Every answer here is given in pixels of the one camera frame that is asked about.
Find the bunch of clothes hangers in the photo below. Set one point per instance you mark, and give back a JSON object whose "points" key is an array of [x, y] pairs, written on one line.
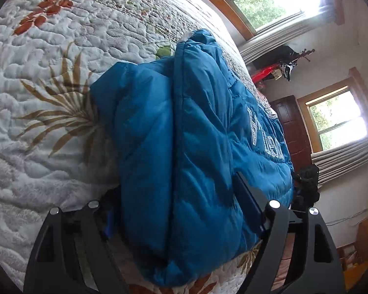
{"points": [[286, 69]]}

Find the wooden coat rack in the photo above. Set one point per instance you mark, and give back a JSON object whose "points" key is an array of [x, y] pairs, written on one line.
{"points": [[305, 54]]}

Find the large wooden framed window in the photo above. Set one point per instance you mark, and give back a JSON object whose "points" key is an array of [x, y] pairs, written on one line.
{"points": [[263, 0]]}

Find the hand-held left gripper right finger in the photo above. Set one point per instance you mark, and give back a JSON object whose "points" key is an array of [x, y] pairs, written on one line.
{"points": [[248, 202]]}

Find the dark wooden bed headboard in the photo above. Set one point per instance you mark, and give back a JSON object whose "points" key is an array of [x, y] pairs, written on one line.
{"points": [[289, 128]]}

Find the bed with floral quilt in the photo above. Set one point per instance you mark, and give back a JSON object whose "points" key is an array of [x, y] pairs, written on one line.
{"points": [[64, 36]]}

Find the small wooden framed window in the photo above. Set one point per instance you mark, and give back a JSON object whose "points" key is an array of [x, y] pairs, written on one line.
{"points": [[337, 119]]}

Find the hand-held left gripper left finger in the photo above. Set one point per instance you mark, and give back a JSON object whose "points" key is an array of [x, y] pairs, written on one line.
{"points": [[79, 239]]}

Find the red hanging bag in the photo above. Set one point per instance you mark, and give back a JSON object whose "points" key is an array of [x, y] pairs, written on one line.
{"points": [[263, 74]]}

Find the blue quilted puffer jacket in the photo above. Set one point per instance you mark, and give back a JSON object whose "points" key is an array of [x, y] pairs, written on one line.
{"points": [[178, 147]]}

